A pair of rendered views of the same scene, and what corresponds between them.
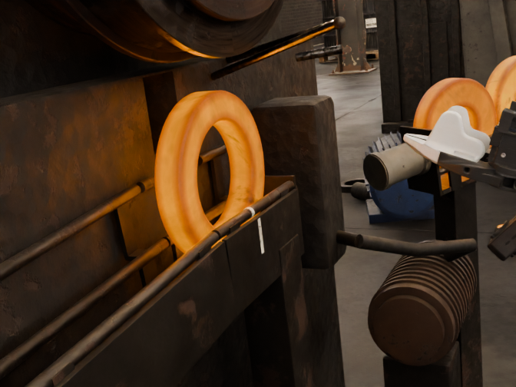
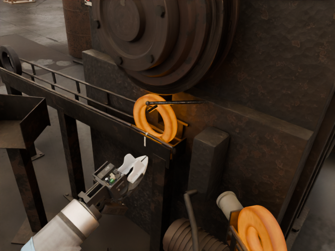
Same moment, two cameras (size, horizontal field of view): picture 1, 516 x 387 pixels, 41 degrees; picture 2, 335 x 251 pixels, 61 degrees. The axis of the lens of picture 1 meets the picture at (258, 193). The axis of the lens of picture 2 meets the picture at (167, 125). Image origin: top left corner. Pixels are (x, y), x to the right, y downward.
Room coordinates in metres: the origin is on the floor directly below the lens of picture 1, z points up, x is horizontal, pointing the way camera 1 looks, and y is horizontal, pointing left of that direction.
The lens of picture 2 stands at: (0.94, -0.79, 1.28)
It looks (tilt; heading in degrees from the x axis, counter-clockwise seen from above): 32 degrees down; 100
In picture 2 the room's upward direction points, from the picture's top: 4 degrees clockwise
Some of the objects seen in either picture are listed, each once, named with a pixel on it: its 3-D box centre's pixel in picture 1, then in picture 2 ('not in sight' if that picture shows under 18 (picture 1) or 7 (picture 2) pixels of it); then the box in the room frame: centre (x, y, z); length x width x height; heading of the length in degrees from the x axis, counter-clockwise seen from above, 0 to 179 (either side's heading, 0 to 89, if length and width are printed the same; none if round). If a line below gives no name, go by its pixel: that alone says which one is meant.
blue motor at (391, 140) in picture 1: (398, 173); not in sight; (2.93, -0.63, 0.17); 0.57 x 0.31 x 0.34; 173
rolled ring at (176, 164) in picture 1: (215, 175); (154, 119); (0.74, 0.05, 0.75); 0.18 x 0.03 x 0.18; 152
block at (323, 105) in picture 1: (298, 182); (208, 164); (0.95, -0.06, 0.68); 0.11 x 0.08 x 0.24; 63
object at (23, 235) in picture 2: not in sight; (21, 176); (0.14, 0.02, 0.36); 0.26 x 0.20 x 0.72; 8
